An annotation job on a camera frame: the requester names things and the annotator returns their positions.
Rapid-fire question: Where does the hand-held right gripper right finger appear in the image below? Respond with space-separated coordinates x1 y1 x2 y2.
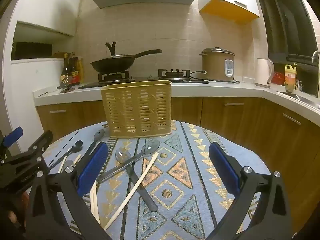
208 141 292 240

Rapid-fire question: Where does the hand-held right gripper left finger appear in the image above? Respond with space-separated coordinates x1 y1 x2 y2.
25 142 113 240

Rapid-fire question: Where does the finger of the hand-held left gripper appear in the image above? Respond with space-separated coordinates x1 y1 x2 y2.
0 127 24 158
7 130 54 166

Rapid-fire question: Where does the grey plastic spoon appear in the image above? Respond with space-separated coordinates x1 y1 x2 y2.
81 129 105 157

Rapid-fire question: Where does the yellow plastic utensil basket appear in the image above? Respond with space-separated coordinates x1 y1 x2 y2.
101 80 173 139

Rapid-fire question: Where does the blue patterned tablecloth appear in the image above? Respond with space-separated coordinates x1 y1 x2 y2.
42 120 272 240

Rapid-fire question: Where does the metal phone stand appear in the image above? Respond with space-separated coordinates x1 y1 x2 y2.
57 76 75 94

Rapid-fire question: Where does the dark sauce bottle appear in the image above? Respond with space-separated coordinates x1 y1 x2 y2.
60 53 73 85

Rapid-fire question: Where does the red label sauce bottle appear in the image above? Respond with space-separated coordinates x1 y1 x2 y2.
69 52 82 85

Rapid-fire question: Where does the yellow sauce bottle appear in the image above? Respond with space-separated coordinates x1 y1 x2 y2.
77 56 84 83

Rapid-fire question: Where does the black wok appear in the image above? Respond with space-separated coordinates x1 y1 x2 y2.
90 49 163 73

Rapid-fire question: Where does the steel sink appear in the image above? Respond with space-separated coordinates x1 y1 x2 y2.
276 90 320 110

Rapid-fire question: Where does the white electric kettle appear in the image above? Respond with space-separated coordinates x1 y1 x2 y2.
254 58 275 88

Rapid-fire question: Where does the brown rice cooker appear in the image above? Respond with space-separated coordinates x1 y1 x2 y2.
199 47 236 82

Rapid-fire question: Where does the red packet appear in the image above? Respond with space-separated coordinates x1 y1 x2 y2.
271 72 286 85

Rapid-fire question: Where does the black gas stove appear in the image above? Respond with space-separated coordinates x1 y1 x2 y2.
78 68 210 90

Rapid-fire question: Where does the yellow oil bottle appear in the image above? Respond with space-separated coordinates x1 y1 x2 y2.
284 63 298 93

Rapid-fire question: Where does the black wok lid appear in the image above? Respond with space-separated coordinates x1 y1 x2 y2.
96 42 137 62

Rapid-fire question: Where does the dark window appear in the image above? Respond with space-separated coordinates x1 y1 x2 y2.
255 0 320 97

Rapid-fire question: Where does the black power cable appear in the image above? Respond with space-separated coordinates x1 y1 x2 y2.
189 70 240 83

